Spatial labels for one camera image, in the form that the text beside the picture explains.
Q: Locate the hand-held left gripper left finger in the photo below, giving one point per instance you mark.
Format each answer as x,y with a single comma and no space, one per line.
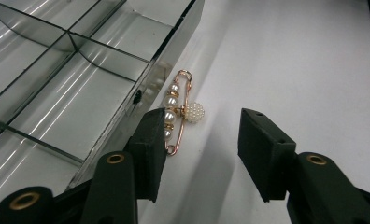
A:
149,155

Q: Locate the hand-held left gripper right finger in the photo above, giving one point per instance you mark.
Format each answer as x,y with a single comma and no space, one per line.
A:
265,155

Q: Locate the gold pearl brooch pin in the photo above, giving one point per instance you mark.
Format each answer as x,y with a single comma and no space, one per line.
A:
171,101

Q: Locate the transparent grey compartment box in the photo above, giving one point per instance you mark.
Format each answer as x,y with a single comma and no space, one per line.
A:
64,93

